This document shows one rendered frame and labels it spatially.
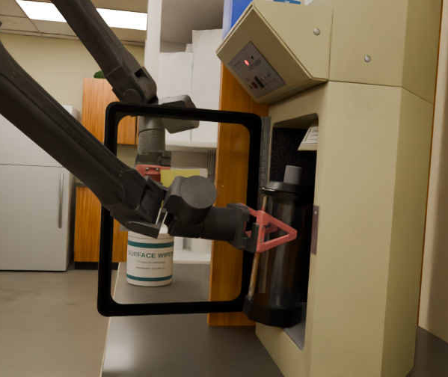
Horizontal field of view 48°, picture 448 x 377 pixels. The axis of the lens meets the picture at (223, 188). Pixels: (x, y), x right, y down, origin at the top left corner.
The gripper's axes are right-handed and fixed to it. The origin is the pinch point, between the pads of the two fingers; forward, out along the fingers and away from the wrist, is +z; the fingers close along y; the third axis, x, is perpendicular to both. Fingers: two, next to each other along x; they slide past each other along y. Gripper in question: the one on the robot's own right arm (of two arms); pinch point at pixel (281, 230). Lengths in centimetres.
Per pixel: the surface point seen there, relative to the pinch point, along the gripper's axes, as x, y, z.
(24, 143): -7, 480, -110
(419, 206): -7.3, -8.0, 20.8
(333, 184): -9.2, -17.1, 0.1
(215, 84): -41, 109, 8
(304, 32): -29.2, -16.5, -7.1
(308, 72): -24.0, -16.4, -5.7
